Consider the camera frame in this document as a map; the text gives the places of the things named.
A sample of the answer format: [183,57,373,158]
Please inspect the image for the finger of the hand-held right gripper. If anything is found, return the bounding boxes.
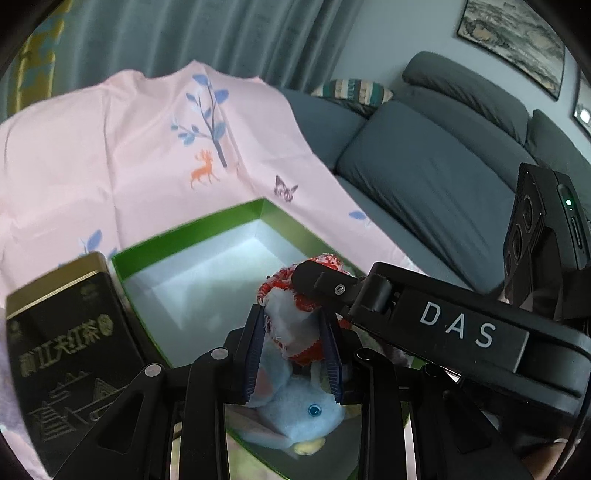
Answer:
[292,259,366,320]

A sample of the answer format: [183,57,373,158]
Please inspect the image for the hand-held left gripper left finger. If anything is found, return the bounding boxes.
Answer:
[51,305,269,480]

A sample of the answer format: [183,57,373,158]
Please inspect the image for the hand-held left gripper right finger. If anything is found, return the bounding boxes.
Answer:
[318,309,536,480]

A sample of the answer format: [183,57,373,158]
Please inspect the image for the red white knitted toy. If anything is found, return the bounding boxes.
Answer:
[257,256,356,367]

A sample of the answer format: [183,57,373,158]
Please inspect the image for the blue grey elephant plush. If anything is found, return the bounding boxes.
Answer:
[231,355,347,455]

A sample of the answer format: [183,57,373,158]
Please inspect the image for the green cardboard box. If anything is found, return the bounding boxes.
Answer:
[111,198,411,480]

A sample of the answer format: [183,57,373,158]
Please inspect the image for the person's right forearm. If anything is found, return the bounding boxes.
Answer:
[522,438,583,480]

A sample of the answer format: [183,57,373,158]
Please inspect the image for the grey sofa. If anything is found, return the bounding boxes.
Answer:
[277,51,591,296]

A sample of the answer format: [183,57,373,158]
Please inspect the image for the black gold tea tin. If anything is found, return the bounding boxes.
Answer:
[6,251,148,476]

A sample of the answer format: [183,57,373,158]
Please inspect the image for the striped throw pillow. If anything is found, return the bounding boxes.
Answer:
[314,78,394,108]

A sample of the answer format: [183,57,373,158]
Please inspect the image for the pink printed bed sheet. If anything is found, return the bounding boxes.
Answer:
[0,60,426,462]

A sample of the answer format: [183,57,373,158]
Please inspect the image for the grey curtain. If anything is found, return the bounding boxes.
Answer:
[46,0,365,100]

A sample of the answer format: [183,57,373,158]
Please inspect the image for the framed landscape painting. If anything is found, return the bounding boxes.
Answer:
[456,0,566,100]

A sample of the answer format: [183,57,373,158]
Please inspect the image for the yellow curtain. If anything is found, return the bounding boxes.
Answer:
[9,0,75,116]

